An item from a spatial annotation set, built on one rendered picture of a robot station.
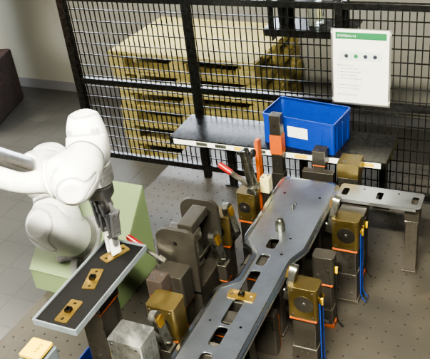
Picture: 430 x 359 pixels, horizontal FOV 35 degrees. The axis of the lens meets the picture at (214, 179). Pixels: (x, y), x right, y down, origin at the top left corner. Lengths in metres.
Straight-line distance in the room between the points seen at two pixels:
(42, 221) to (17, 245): 1.95
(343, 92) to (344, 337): 0.96
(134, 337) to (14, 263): 2.39
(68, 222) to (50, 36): 3.88
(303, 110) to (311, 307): 1.02
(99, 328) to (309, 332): 0.61
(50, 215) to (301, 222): 0.83
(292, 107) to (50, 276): 1.16
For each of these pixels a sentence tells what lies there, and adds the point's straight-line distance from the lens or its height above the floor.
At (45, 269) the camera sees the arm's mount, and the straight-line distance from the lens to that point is 2.62.
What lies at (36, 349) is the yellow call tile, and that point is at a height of 1.16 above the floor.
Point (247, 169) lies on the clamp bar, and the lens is 2.31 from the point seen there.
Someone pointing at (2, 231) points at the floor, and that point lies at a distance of 4.43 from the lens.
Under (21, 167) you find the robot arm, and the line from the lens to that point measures 2.32.
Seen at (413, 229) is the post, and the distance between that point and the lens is 2.44.
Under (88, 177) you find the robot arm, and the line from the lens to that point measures 1.61.
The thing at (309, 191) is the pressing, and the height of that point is 1.00.
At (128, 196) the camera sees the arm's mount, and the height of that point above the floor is 1.03.
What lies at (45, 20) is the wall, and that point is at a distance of 6.06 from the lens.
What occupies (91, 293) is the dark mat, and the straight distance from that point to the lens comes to 1.88.
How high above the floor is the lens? 2.34
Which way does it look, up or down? 31 degrees down
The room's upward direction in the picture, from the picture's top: 7 degrees counter-clockwise
